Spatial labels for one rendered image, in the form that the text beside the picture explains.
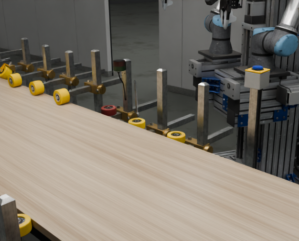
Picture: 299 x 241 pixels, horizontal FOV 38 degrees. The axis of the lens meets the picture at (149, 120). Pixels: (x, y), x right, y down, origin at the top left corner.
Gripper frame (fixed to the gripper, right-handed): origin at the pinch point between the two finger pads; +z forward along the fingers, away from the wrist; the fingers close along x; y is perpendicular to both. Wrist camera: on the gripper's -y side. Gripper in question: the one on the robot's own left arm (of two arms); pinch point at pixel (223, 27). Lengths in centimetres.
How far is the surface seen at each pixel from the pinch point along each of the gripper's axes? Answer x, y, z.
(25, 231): -73, -100, 43
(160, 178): -59, -53, 41
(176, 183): -64, -49, 41
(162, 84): -1.1, -31.4, 24.6
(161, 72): -1.0, -31.8, 18.8
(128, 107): 21, -42, 42
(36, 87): 57, -86, 36
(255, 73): -47.0, -10.4, 10.3
